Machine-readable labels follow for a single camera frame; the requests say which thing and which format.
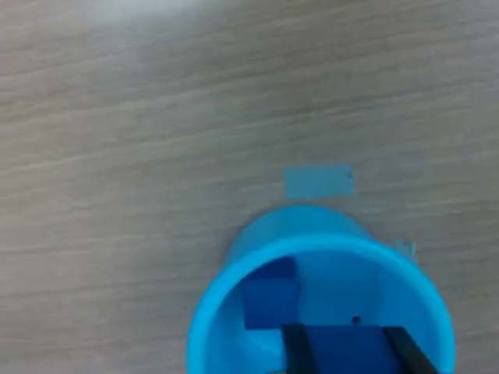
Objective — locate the blue tape piece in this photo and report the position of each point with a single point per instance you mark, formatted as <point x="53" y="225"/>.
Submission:
<point x="404" y="249"/>
<point x="319" y="182"/>

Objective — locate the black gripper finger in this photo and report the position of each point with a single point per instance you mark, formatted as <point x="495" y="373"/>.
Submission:
<point x="409" y="354"/>
<point x="299" y="350"/>

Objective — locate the blue cube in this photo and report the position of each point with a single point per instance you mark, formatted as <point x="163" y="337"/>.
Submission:
<point x="269" y="300"/>
<point x="351" y="350"/>

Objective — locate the light blue plastic bin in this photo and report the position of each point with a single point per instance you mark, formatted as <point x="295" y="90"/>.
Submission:
<point x="218" y="311"/>

